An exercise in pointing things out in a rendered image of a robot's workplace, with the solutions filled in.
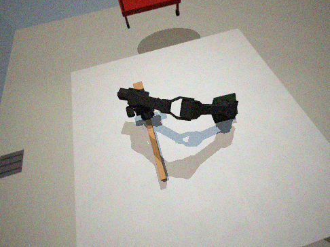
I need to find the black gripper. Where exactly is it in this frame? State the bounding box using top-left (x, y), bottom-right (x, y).
top-left (126, 106), bottom-right (145, 118)

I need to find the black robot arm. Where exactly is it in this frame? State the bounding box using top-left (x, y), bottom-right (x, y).
top-left (117, 88), bottom-right (238, 121)

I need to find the wooden post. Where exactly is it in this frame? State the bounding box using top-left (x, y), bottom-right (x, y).
top-left (133, 81), bottom-right (145, 91)

